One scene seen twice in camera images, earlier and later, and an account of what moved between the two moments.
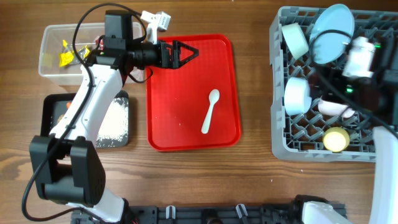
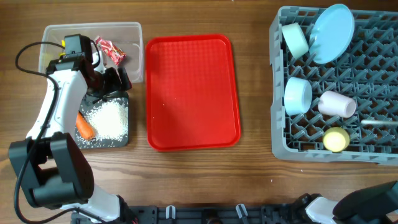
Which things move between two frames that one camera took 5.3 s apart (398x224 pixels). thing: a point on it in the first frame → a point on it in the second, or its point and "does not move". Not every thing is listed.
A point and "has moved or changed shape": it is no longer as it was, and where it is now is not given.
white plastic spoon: x=214 y=96 has moved or changed shape
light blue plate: x=331 y=34 does not move
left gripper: x=165 y=61 → x=114 y=86
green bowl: x=296 y=39 does not move
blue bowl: x=297 y=99 does not move
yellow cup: x=336 y=139 does not move
